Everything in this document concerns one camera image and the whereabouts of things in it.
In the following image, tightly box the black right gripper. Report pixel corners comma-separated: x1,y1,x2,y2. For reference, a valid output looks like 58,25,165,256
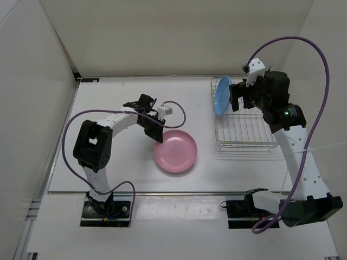
229,74,271,112

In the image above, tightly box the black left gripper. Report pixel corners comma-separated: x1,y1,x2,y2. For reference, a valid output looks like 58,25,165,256
138,115,166,143

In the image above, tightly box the pink plastic plate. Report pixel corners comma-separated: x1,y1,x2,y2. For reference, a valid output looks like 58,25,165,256
153,129,198,173

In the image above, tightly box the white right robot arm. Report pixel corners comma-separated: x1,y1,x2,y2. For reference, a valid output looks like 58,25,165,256
229,71,343,234

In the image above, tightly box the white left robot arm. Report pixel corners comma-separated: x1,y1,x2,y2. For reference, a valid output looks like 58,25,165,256
73,94,172,217

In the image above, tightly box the blue plastic plate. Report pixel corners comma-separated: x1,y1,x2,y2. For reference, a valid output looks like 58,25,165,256
214,76,232,116

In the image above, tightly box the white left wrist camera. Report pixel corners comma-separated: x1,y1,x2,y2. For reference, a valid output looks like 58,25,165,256
156,104,173,120

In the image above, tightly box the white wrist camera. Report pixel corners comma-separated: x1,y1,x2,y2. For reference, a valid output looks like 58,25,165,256
156,104,173,120
242,58,266,87

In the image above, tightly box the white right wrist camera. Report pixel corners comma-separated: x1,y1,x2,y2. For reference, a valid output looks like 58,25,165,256
242,58,266,87

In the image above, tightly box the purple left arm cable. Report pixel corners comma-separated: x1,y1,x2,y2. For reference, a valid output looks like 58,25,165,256
61,101,187,196

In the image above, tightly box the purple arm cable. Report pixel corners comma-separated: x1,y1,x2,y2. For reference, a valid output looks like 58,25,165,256
61,101,187,196
250,35,331,234

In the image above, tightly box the chrome wire dish rack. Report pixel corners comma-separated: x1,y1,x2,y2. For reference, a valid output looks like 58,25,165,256
210,77,278,153

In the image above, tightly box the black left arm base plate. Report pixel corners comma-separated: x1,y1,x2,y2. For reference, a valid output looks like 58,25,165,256
80,193,134,228

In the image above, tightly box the white cable tie right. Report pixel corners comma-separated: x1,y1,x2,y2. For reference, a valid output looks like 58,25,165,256
287,142,345,158

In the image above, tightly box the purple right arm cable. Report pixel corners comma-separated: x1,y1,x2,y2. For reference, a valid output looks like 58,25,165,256
250,35,331,234

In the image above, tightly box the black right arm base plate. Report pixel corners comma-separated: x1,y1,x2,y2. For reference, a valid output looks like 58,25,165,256
220,200,271,229

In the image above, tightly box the aluminium front table rail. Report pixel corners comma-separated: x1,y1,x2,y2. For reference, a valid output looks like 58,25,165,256
48,191,246,196

